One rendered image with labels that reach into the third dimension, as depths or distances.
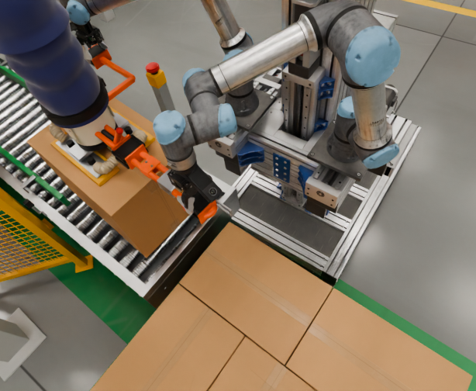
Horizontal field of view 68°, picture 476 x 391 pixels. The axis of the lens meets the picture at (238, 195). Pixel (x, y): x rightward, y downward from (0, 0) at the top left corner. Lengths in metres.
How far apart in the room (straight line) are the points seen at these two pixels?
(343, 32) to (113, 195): 0.94
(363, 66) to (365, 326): 1.13
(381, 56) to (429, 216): 1.85
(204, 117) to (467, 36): 3.42
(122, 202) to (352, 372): 1.12
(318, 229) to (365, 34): 1.47
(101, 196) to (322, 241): 1.28
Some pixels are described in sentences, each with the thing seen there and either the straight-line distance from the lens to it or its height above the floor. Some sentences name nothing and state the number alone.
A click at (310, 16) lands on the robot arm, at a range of 0.96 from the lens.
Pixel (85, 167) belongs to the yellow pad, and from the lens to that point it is 1.49.
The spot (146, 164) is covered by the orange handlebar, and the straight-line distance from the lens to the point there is 1.23.
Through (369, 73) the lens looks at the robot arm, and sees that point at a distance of 0.89.
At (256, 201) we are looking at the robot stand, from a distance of 2.26.
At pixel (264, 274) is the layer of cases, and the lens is 1.70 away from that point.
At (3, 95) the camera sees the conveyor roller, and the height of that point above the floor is 0.54.
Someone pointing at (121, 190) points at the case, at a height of 1.09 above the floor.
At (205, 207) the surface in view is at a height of 1.24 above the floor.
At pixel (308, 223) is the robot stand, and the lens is 2.18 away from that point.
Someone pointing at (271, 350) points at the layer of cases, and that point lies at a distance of 1.62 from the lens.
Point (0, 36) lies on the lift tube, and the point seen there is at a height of 1.65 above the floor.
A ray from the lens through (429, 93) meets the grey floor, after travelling 3.36.
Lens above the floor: 2.15
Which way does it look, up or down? 58 degrees down
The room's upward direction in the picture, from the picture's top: 11 degrees counter-clockwise
